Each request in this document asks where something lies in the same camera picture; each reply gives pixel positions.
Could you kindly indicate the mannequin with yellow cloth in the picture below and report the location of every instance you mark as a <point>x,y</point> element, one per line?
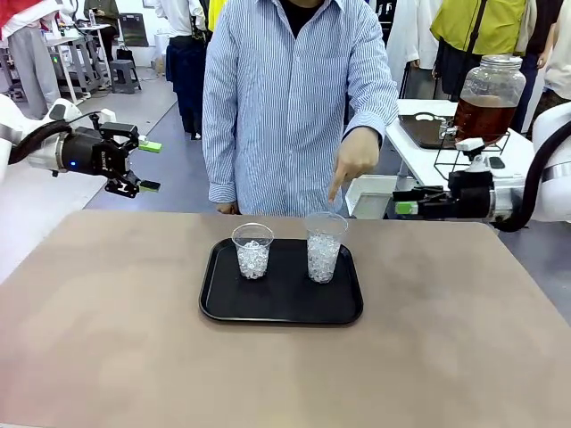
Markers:
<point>215,13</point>

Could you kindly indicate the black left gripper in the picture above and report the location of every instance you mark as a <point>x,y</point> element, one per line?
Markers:
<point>89,153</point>

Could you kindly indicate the black bag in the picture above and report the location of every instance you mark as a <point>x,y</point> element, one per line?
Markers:
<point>125,53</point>

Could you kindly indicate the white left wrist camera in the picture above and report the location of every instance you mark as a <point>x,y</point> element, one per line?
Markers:
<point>107,117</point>

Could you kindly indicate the seated person in dark top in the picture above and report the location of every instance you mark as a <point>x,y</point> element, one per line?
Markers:
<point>102,11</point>

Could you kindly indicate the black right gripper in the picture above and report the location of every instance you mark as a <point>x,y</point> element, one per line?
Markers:
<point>470,196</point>

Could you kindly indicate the grey plastic stool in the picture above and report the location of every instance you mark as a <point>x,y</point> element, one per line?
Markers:
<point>125,76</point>

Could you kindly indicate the person in striped shirt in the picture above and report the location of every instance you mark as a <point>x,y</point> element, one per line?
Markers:
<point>290,111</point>

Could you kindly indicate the glass tea dispenser jar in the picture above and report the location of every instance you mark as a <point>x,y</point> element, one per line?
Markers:
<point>488,111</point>

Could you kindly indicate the black plastic serving tray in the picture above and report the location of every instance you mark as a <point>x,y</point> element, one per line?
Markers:
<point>285,298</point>

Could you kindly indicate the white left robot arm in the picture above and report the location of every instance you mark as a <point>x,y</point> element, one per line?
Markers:
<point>27,129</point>

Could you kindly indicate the person's right hand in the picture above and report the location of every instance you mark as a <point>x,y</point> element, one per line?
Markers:
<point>226,208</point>

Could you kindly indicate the person's left hand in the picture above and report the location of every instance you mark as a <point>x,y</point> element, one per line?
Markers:
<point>359,153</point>

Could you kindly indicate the dark brown side tray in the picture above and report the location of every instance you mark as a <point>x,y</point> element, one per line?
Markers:
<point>424,131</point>

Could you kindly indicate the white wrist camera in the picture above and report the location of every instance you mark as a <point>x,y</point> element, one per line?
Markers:
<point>473,149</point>
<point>107,117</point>

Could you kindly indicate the person in cream top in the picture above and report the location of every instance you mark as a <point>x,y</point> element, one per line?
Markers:
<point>560,53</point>

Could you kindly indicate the black signboard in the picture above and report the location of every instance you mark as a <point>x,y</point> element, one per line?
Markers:
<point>134,30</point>

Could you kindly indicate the white side table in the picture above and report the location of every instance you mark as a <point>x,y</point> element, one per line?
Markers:
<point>410,156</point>

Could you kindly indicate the person's right forearm striped sleeve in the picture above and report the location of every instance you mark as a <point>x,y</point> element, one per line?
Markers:
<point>218,169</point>

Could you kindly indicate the white workbench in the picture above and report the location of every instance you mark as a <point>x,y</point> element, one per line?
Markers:
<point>76,53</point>

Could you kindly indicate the person in grey trousers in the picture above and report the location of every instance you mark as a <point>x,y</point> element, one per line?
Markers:
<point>31,67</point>

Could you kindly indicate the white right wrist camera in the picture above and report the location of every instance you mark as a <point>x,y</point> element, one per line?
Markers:
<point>473,149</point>

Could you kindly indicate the short clear iced cup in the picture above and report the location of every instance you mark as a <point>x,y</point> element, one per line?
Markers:
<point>253,260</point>

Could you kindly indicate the mannequin white shirt navy skirt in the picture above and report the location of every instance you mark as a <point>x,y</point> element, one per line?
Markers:
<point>185,67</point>

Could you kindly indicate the tall clear iced cup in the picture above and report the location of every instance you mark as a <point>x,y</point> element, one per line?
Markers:
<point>322,258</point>

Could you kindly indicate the person's left forearm striped sleeve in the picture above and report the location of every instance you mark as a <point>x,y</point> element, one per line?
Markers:
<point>374,107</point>

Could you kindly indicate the white waste bin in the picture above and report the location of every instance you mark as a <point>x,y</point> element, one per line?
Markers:
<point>370,196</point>

